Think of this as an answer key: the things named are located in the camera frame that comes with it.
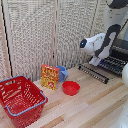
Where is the red plastic shopping basket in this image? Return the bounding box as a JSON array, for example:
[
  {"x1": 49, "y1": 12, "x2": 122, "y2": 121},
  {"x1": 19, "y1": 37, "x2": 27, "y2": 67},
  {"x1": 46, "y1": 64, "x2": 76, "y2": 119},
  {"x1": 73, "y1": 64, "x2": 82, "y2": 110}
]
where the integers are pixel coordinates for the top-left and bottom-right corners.
[{"x1": 0, "y1": 75, "x2": 49, "y2": 128}]

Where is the blue mug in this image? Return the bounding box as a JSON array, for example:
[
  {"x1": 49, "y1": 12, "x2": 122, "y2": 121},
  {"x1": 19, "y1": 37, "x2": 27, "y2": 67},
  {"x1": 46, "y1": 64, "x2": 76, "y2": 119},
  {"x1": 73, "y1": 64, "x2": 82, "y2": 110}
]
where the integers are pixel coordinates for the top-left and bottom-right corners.
[{"x1": 55, "y1": 65, "x2": 70, "y2": 83}]

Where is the yellow and red food box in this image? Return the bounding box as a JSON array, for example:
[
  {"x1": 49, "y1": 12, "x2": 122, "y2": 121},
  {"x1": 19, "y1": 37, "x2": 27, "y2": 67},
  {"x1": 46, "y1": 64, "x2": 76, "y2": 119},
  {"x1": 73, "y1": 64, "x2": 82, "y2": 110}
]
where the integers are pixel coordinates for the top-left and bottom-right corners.
[{"x1": 40, "y1": 63, "x2": 61, "y2": 92}]

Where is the black oven tray rack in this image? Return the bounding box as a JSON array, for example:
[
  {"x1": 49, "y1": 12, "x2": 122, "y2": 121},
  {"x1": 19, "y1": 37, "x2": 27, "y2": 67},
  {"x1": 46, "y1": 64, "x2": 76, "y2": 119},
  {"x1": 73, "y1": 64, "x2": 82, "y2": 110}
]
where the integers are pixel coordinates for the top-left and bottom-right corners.
[{"x1": 77, "y1": 63, "x2": 111, "y2": 85}]

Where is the black toaster oven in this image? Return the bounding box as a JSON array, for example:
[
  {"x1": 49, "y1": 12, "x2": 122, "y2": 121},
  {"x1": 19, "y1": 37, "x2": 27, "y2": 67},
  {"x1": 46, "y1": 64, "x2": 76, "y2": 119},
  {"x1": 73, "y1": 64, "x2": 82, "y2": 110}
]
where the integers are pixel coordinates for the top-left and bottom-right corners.
[{"x1": 96, "y1": 37, "x2": 128, "y2": 78}]

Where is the red bowl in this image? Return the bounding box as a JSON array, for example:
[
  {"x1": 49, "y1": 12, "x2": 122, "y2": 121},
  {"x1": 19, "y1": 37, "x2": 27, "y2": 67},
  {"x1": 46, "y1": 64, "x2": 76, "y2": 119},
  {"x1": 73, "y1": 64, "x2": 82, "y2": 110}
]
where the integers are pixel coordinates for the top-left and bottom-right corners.
[{"x1": 62, "y1": 80, "x2": 81, "y2": 97}]

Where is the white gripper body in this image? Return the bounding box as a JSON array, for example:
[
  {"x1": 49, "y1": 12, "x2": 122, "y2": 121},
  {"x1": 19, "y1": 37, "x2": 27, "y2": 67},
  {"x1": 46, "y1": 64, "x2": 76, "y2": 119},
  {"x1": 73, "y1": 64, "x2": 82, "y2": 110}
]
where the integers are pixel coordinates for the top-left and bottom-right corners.
[{"x1": 88, "y1": 55, "x2": 102, "y2": 67}]

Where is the woven folding screen panel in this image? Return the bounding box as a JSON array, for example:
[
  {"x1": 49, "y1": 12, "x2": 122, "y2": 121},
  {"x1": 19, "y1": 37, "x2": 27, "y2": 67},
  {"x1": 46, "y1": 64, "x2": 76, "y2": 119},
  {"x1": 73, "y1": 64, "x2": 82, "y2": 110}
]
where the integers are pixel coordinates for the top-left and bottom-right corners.
[
  {"x1": 54, "y1": 0, "x2": 98, "y2": 72},
  {"x1": 87, "y1": 0, "x2": 128, "y2": 64},
  {"x1": 0, "y1": 0, "x2": 58, "y2": 83}
]

